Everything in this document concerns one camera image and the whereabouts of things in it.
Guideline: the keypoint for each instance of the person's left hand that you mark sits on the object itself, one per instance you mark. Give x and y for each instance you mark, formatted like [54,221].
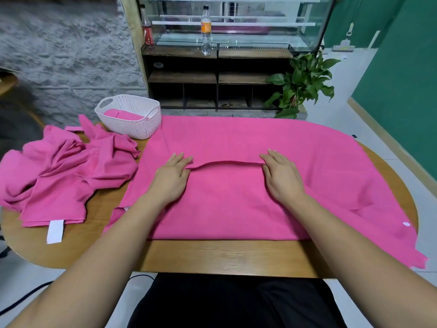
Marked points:
[171,181]

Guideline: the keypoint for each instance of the person's right hand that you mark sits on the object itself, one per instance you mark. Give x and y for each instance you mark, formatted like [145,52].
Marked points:
[283,177]

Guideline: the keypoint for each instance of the white woven plastic basket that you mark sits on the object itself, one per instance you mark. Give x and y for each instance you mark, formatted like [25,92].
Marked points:
[147,129]

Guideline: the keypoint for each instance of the pink towel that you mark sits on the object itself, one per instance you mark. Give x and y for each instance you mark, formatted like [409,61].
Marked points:
[123,114]
[225,201]

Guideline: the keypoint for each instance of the pile of pink cloths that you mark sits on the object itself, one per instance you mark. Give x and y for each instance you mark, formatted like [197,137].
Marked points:
[61,167]

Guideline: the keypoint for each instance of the person's left forearm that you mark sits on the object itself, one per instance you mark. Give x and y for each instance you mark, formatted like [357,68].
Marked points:
[89,276]

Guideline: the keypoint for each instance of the person's right forearm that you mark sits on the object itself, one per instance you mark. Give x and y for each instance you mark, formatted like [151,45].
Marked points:
[369,263]

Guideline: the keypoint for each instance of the green potted plant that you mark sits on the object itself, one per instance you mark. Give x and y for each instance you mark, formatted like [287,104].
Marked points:
[300,85]

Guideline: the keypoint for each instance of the white mop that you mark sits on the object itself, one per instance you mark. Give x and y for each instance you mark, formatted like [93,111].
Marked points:
[343,47]

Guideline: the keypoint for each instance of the red label cola bottle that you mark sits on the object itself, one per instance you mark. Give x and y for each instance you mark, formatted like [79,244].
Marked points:
[148,34]

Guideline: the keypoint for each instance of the clear bottle with orange label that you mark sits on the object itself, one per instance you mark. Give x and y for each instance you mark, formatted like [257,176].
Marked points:
[206,30]

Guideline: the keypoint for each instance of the glass display case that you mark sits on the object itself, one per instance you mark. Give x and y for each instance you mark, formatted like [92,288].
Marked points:
[239,24]

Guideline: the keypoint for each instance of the small round wooden side table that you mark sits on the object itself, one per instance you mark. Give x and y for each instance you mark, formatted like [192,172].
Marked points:
[7,82]

